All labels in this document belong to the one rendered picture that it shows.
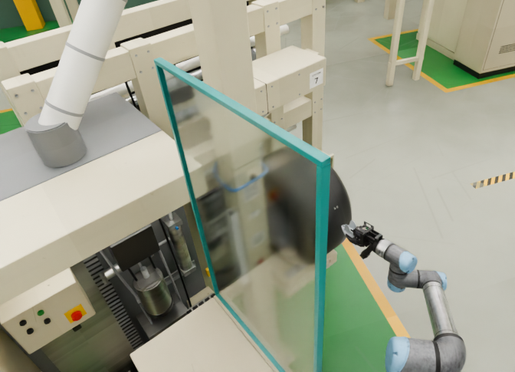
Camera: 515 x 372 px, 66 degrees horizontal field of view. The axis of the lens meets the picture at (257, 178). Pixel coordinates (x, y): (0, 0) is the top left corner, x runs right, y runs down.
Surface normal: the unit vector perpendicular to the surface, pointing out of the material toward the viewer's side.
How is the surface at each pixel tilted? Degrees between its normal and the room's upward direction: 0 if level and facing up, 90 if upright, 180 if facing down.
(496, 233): 0
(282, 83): 90
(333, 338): 0
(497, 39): 90
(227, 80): 90
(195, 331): 0
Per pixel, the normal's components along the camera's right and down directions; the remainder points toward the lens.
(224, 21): 0.61, 0.47
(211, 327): -0.08, -0.76
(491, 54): 0.27, 0.60
